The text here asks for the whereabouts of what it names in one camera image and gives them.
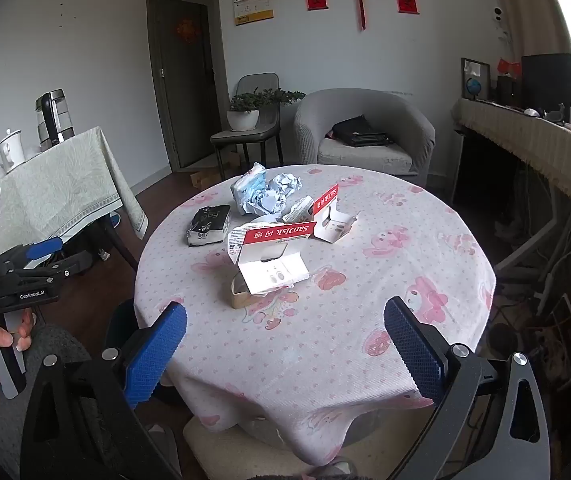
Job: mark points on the glass electric kettle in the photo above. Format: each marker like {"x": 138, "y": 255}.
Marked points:
{"x": 53, "y": 120}

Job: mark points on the red door ornament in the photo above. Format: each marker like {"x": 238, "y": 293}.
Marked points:
{"x": 187, "y": 30}

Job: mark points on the small printed wrapper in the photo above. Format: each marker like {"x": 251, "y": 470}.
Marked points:
{"x": 299, "y": 208}

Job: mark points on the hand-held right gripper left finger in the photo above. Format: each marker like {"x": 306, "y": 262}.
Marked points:
{"x": 160, "y": 355}

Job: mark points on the black speaker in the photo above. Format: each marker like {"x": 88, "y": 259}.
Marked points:
{"x": 508, "y": 90}

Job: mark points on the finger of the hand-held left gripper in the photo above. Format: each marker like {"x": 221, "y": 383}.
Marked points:
{"x": 45, "y": 247}
{"x": 40, "y": 274}

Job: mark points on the blue shoe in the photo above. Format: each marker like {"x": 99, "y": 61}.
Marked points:
{"x": 115, "y": 220}

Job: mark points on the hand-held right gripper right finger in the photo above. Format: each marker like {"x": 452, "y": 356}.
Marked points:
{"x": 413, "y": 355}

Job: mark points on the grey armchair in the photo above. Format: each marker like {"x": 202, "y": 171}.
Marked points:
{"x": 365, "y": 102}

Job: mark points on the dark wooden door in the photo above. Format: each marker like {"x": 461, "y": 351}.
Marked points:
{"x": 185, "y": 100}

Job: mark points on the black bag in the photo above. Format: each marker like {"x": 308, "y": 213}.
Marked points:
{"x": 360, "y": 132}

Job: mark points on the beige fringed cloth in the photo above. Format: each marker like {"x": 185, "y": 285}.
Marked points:
{"x": 530, "y": 135}

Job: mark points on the blue white tissue packet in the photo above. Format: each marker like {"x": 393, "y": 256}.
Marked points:
{"x": 246, "y": 187}

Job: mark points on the grey dining chair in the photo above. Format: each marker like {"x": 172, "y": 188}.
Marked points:
{"x": 260, "y": 85}

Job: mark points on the potted green plant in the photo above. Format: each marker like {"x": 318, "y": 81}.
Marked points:
{"x": 243, "y": 117}

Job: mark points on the white wall camera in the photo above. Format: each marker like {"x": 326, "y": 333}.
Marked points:
{"x": 500, "y": 16}

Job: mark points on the black table leg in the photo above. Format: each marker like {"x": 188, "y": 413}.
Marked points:
{"x": 120, "y": 245}

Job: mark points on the black silver packet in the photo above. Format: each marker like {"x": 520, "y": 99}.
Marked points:
{"x": 209, "y": 225}

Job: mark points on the white paper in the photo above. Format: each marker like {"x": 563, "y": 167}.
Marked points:
{"x": 278, "y": 192}

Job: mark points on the small blue globe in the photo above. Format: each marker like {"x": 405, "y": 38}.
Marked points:
{"x": 474, "y": 85}

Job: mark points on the wall calendar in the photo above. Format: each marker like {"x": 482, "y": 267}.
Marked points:
{"x": 253, "y": 2}

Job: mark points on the small red white card package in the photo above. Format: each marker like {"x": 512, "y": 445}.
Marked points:
{"x": 333, "y": 220}

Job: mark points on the picture frame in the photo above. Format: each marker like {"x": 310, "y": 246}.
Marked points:
{"x": 475, "y": 67}

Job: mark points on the black monitor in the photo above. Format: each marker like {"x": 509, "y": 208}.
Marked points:
{"x": 548, "y": 80}

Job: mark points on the large red white card package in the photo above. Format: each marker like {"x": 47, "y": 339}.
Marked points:
{"x": 270, "y": 260}

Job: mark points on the white teapot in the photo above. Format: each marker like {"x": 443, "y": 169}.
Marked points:
{"x": 11, "y": 149}

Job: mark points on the cardboard box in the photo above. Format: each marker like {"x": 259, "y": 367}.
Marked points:
{"x": 205, "y": 178}

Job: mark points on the pink print tablecloth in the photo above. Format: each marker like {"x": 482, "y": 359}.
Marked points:
{"x": 365, "y": 285}

